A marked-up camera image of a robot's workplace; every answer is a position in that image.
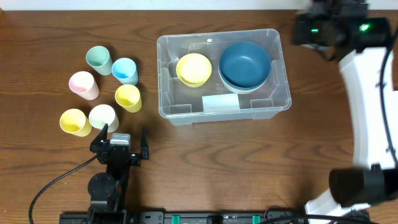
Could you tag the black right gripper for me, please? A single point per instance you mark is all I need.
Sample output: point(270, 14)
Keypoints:
point(311, 28)

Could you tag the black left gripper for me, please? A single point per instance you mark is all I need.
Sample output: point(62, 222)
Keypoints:
point(119, 153)

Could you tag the yellow bowl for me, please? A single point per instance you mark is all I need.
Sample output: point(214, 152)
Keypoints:
point(194, 69)

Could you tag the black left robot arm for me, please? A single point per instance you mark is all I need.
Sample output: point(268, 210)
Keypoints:
point(107, 189)

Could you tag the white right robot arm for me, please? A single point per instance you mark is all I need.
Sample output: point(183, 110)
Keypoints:
point(373, 106)

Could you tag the yellow cup near container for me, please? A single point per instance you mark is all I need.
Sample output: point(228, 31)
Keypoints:
point(129, 97)

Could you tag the clear plastic storage container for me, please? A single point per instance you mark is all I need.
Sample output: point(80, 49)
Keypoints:
point(181, 104)

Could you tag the pale mint cup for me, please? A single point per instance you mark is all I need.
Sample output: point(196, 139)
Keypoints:
point(104, 114)

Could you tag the yellow cup front left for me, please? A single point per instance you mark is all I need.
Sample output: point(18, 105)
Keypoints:
point(74, 121)

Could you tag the pink cup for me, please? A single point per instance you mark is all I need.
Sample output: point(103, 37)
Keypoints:
point(84, 85)

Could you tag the light blue cup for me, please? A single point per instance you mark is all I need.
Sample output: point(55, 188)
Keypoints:
point(125, 70)

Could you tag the green cup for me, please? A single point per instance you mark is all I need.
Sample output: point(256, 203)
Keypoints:
point(98, 57)

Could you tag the dark blue bowl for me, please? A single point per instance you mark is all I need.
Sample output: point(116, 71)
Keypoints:
point(245, 65)

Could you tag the pale bowl under blue bowl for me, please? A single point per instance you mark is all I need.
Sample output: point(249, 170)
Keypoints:
point(238, 90)

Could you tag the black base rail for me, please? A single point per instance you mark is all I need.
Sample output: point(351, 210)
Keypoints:
point(128, 217)

